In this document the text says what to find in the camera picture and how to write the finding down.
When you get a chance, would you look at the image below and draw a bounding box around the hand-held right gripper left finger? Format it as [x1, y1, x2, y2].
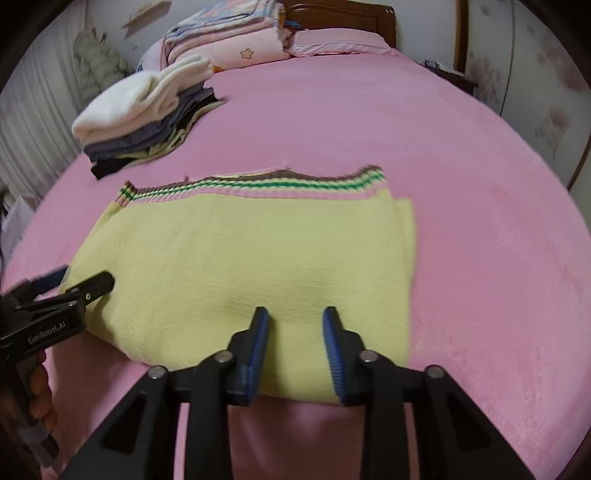
[60, 306, 271, 480]

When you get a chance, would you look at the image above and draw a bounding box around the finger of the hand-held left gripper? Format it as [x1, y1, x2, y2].
[28, 271, 116, 309]
[0, 265, 71, 309]

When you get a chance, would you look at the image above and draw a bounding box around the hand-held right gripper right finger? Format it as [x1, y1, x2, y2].
[321, 306, 537, 480]

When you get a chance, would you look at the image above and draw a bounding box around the yellow striped knit cardigan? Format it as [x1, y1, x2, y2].
[69, 166, 419, 405]

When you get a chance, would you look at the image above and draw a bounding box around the stack of folded clothes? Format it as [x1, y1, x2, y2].
[71, 55, 227, 181]

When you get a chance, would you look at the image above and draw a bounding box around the person's left hand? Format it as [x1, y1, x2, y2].
[25, 351, 59, 433]

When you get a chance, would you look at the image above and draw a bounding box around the white storage box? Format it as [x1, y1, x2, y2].
[0, 191, 36, 260]

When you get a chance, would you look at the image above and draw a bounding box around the pink bed blanket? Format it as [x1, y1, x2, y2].
[0, 51, 591, 480]

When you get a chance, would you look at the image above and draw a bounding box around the white patterned curtain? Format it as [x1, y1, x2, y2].
[0, 9, 89, 200]

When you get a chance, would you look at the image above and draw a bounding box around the olive puffer jacket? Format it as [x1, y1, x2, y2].
[72, 28, 137, 100]

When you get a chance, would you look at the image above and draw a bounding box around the white cushion with blue print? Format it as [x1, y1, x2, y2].
[139, 39, 167, 75]

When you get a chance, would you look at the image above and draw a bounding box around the pink folded quilt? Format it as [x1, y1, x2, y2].
[161, 27, 292, 75]

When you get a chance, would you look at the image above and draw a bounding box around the wooden nightstand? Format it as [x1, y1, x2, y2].
[418, 59, 479, 96]

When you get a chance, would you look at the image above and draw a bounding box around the pink pillow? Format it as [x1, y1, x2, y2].
[288, 28, 398, 57]

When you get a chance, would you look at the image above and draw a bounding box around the wooden headboard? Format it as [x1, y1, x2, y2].
[281, 2, 398, 49]

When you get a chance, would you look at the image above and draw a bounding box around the floral print wardrobe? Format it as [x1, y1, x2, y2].
[455, 0, 591, 195]

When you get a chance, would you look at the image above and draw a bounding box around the wooden wall shelf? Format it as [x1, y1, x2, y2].
[120, 0, 173, 30]

